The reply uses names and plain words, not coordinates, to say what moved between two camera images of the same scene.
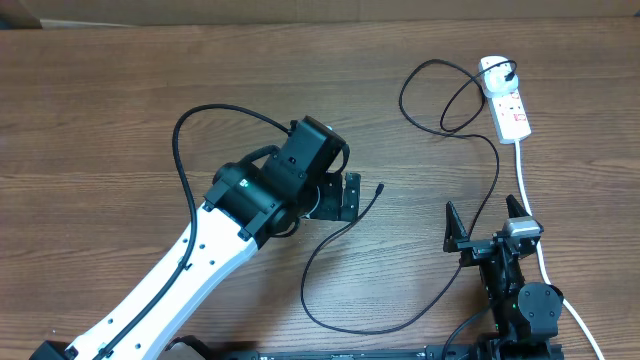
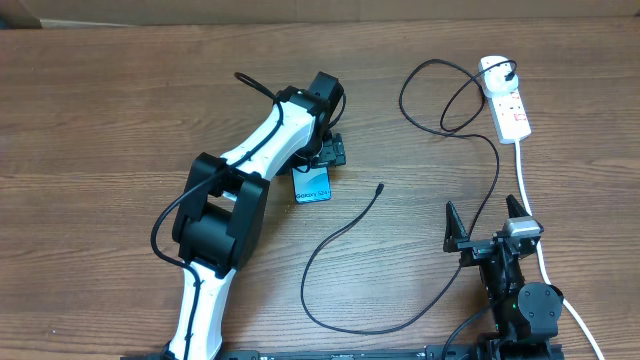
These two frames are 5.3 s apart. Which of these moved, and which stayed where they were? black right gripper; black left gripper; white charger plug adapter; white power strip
Moved: black left gripper
Stayed: white charger plug adapter; black right gripper; white power strip
